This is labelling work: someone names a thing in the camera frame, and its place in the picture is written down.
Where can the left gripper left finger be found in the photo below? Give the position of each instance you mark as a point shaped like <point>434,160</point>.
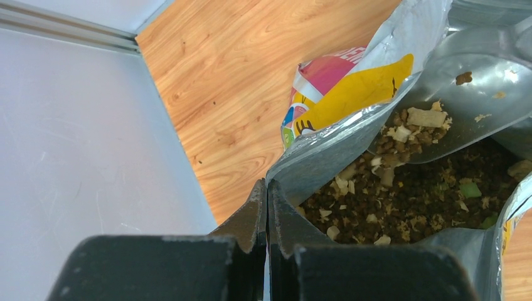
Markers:
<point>226,264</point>

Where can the pet food bag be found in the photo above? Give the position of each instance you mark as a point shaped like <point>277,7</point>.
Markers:
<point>347,168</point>

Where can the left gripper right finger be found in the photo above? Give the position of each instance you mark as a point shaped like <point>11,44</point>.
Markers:
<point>305,264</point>

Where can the clear plastic scoop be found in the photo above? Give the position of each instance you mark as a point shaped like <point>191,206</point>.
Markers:
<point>482,76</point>

